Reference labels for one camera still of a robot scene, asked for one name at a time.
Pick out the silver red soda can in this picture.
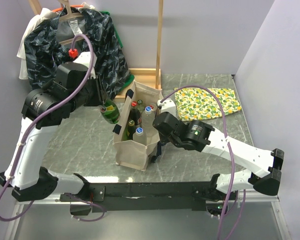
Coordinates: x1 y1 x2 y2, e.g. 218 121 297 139
149 103 157 112

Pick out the clear soda water bottle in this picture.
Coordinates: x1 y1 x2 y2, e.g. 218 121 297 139
137 99 146 113

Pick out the dark cola glass bottle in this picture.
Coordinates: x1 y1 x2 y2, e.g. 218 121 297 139
129 101 142 127

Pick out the green glass bottle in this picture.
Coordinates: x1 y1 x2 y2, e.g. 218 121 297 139
99 98 120 124
123 119 137 141

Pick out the beige canvas tote bag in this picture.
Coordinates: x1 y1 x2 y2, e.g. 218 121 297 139
113 81 163 171

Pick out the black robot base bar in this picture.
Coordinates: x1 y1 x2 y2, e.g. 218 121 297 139
59 181 240 213

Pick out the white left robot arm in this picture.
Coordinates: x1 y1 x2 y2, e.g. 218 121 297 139
0 62 106 202

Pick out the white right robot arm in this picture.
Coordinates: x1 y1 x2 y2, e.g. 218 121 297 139
153 112 285 199

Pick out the lemon print cloth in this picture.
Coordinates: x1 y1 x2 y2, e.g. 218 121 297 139
175 87 242 122

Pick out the dark patterned hanging jacket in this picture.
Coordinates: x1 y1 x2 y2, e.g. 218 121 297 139
26 8 130 99

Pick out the wooden clothes rack stand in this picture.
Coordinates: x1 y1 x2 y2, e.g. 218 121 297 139
28 0 164 102

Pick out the wooden clothes hanger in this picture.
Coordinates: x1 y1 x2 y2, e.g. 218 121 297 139
56 0 86 46

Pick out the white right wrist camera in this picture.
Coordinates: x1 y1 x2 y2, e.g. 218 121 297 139
156 98 176 117

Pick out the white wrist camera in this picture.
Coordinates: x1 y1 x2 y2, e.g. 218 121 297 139
156 98 176 117
68 49 97 79

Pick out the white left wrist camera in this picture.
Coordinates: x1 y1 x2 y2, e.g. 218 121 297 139
68 49 97 79

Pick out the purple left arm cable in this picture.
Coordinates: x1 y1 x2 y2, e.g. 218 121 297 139
0 33 107 223

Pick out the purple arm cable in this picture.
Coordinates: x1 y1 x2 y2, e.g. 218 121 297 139
0 33 107 223
162 85 247 240

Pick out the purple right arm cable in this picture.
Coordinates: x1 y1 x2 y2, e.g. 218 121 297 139
162 85 247 240

